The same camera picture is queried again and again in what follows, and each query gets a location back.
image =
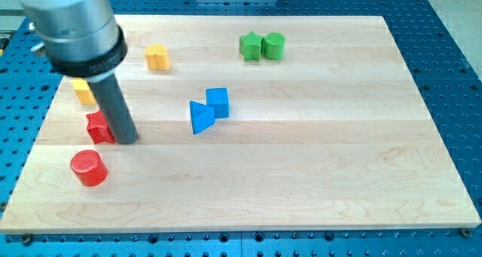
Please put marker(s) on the red star block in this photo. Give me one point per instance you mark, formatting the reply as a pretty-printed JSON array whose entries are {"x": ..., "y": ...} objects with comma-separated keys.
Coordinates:
[{"x": 98, "y": 128}]

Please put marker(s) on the red cylinder block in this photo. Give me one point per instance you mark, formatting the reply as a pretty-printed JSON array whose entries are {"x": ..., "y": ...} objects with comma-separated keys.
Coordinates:
[{"x": 89, "y": 168}]

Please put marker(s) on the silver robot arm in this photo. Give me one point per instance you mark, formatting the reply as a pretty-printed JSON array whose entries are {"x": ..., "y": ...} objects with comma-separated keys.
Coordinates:
[{"x": 79, "y": 37}]

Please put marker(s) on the light wooden board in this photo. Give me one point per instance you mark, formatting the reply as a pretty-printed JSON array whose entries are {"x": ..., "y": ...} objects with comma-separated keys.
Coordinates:
[{"x": 335, "y": 135}]

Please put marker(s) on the blue cube block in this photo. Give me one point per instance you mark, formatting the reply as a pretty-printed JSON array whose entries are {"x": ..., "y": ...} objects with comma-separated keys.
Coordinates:
[{"x": 218, "y": 99}]

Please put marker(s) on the blue triangle block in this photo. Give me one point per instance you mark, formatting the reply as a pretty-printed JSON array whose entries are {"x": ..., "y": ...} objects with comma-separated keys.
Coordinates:
[{"x": 202, "y": 116}]

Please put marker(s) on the green star block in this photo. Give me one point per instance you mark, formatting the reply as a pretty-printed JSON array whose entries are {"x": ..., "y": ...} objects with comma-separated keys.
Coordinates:
[{"x": 251, "y": 46}]

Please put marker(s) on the green cylinder block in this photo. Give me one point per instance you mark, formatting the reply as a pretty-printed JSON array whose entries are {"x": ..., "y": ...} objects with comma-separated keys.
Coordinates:
[{"x": 274, "y": 43}]

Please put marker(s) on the yellow heart block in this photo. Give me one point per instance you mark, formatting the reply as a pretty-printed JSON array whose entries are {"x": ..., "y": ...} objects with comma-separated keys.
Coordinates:
[{"x": 157, "y": 57}]

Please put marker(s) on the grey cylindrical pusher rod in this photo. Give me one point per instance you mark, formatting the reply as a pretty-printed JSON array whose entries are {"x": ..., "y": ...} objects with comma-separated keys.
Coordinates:
[{"x": 112, "y": 104}]

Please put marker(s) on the yellow cube block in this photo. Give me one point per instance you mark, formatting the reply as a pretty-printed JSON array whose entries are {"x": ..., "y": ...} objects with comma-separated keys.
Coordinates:
[{"x": 83, "y": 92}]

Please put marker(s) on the blue perforated table plate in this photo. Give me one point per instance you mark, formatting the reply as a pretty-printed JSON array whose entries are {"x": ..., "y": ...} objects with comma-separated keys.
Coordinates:
[{"x": 446, "y": 80}]

